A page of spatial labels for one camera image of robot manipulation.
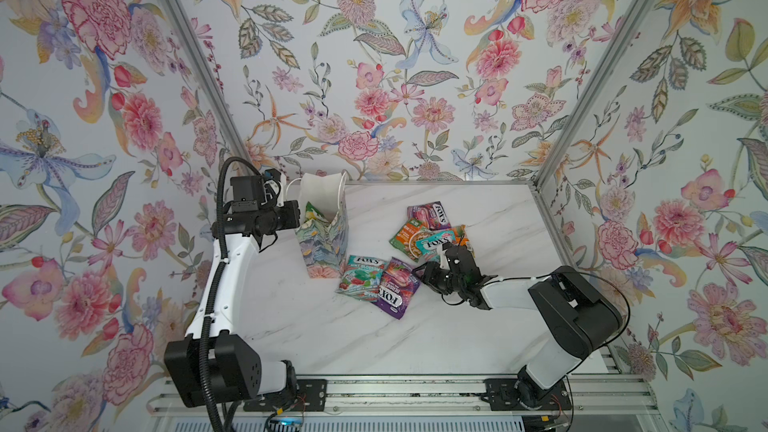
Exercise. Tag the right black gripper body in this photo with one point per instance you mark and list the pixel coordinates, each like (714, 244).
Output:
(442, 280)

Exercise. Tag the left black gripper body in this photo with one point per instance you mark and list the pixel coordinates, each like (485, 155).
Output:
(278, 219)

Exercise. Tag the teal Fox's blossom candy pack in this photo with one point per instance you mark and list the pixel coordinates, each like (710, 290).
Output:
(429, 247)

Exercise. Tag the floral paper gift bag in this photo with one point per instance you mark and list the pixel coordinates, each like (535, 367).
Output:
(323, 249)

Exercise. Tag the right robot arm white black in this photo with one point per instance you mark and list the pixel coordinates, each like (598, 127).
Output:
(579, 319)

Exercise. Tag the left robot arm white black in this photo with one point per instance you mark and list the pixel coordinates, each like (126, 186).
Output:
(212, 363)

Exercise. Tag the purple Fox's berries candy pack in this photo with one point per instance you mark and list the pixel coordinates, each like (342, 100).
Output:
(397, 286)

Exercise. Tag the green orange noodle snack pack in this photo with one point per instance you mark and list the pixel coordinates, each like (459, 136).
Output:
(405, 240)

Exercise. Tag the small purple Fox's candy pack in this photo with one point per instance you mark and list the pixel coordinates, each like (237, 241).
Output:
(433, 215)

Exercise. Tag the teal Fox's candy pack left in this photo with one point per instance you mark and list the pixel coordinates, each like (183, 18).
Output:
(361, 278)

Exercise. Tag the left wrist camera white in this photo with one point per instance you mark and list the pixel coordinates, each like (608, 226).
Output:
(274, 183)

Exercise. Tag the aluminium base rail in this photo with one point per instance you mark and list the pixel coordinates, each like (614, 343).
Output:
(453, 395)

